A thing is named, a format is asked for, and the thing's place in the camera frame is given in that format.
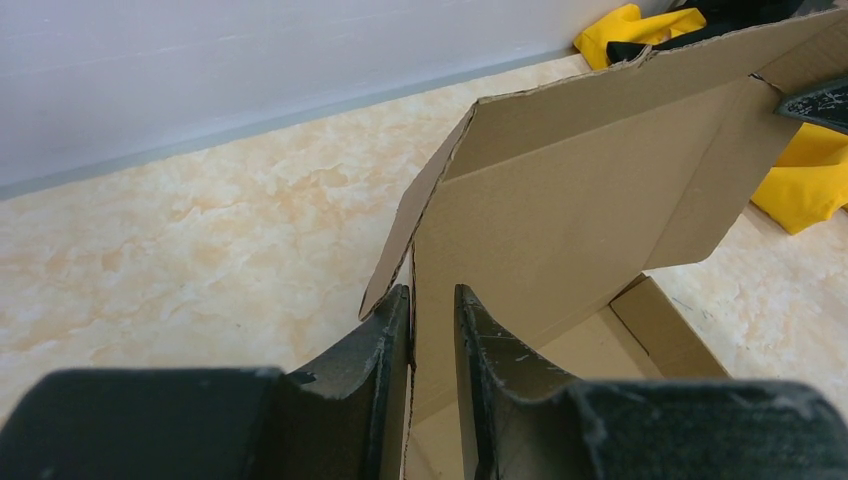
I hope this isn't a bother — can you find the yellow cloth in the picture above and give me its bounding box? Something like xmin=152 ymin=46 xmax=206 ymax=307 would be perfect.
xmin=573 ymin=2 xmax=847 ymax=235

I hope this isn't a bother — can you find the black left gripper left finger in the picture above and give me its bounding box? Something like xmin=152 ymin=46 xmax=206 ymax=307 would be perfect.
xmin=1 ymin=285 xmax=410 ymax=479

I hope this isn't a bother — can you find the brown cardboard box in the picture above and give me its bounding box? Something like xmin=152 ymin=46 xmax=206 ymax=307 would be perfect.
xmin=360 ymin=8 xmax=847 ymax=479

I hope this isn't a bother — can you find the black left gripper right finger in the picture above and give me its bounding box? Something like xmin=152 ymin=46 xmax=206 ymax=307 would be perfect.
xmin=454 ymin=284 xmax=847 ymax=479

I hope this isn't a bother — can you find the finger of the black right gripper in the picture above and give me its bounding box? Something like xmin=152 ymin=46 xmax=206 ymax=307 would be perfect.
xmin=775 ymin=76 xmax=847 ymax=134

